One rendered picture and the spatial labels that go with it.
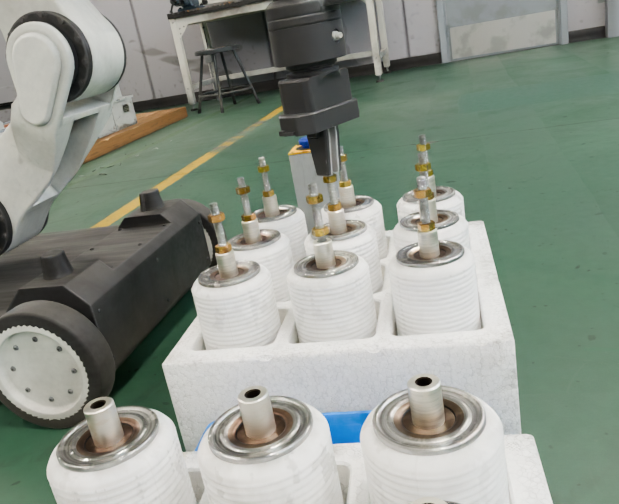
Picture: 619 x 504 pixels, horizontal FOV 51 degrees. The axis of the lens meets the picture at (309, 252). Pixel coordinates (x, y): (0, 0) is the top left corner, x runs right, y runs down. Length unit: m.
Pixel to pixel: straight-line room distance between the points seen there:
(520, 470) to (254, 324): 0.36
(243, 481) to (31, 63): 0.81
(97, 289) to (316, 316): 0.44
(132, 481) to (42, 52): 0.75
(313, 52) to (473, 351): 0.37
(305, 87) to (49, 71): 0.46
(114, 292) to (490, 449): 0.76
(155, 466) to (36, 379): 0.60
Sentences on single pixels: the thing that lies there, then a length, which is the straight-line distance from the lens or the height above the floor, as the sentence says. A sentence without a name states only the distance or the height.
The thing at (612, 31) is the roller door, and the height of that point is 0.04.
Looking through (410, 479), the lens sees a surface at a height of 0.24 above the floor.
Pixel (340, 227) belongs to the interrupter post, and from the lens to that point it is 0.84.
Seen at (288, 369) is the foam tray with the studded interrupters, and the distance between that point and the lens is 0.73.
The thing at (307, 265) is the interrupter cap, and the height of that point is 0.25.
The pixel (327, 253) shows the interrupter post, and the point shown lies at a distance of 0.73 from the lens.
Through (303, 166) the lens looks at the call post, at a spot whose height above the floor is 0.29.
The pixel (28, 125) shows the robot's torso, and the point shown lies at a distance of 1.15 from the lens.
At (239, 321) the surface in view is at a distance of 0.75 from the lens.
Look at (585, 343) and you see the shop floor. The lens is 1.05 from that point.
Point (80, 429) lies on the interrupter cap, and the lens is 0.54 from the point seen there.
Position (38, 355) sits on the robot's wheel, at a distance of 1.05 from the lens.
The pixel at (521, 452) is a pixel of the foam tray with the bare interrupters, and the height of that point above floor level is 0.18.
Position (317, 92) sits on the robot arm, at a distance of 0.78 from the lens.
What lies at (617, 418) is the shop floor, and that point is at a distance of 0.90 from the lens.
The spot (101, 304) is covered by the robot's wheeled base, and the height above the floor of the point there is 0.16.
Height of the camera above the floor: 0.51
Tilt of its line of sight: 19 degrees down
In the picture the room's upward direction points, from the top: 10 degrees counter-clockwise
